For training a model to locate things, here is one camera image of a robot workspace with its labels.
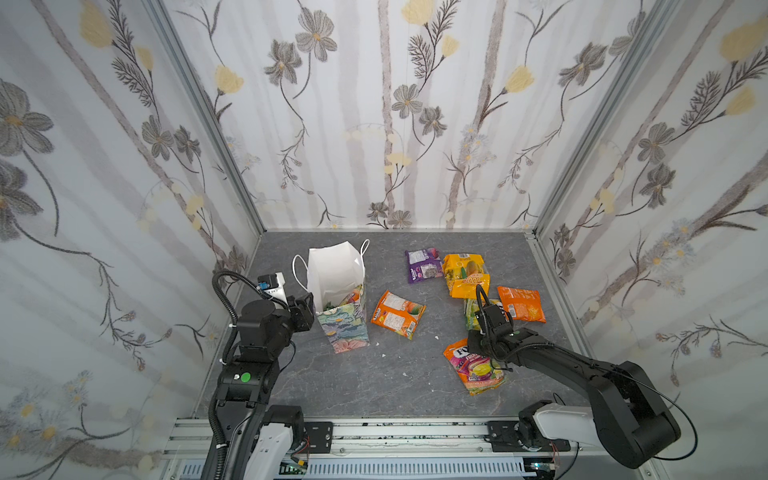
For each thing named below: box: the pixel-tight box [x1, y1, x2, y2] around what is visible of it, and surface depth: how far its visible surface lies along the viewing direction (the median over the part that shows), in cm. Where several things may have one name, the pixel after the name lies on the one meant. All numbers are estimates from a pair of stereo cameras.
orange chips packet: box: [498, 286, 546, 323], surface depth 97 cm
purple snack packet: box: [404, 248, 443, 284], surface depth 110 cm
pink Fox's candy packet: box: [443, 338, 506, 396], surface depth 84 cm
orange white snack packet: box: [370, 291, 427, 340], surface depth 96 cm
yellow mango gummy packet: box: [442, 253, 491, 299], surface depth 103 cm
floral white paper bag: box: [293, 239, 370, 354], surface depth 82 cm
